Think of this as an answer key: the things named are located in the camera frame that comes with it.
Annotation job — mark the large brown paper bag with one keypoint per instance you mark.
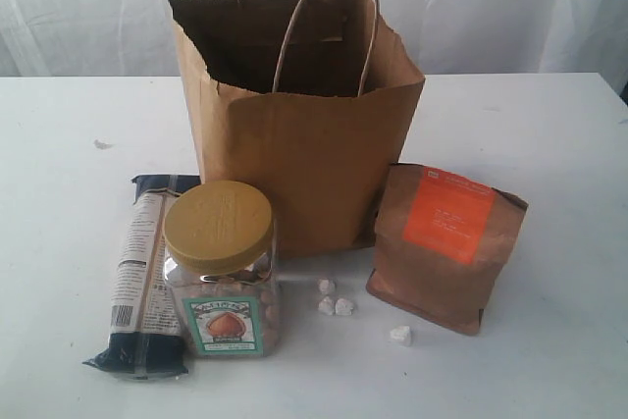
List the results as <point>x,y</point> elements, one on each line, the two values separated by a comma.
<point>308,100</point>

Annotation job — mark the nut jar with yellow lid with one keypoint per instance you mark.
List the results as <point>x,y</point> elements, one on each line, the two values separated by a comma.
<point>220,255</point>

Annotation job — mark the brown pouch with orange label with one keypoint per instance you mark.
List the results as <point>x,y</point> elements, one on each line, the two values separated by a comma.
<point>441,241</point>

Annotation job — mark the white crumpled pellet upper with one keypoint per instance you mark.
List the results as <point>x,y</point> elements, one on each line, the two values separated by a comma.
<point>326,286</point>

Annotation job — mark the white crumpled pellet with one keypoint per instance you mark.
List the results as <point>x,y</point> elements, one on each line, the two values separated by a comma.
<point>326,286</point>
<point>326,306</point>
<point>344,307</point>
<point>401,335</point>

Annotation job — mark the white crumpled pellet lower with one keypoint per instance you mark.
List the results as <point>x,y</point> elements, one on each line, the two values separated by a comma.
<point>326,306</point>

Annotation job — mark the white crumpled pellet middle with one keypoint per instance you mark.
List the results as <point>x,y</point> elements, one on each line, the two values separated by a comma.
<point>344,307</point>

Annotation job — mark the white crumpled pellet right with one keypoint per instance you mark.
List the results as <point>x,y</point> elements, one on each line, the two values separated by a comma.
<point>401,335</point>

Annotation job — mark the white paper scrap on table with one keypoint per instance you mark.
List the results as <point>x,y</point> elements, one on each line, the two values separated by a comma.
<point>102,145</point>

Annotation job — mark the dark noodle packet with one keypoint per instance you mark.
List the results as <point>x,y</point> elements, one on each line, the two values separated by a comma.
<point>145,338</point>

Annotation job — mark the white backdrop curtain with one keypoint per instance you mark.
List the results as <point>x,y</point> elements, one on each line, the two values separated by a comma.
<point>134,38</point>

